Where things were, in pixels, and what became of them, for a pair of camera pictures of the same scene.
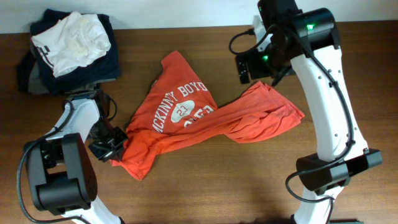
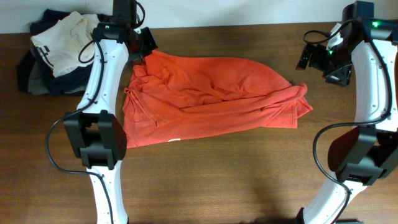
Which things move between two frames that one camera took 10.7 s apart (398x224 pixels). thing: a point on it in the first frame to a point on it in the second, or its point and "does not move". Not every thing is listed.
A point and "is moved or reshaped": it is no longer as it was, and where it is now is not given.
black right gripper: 254,68 to 341,77
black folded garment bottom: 23,71 does not move
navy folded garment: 102,66 does not move
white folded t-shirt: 75,40 does not move
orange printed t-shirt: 180,104 is moved or reshaped
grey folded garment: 35,85 does not move
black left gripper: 108,151 to 148,36
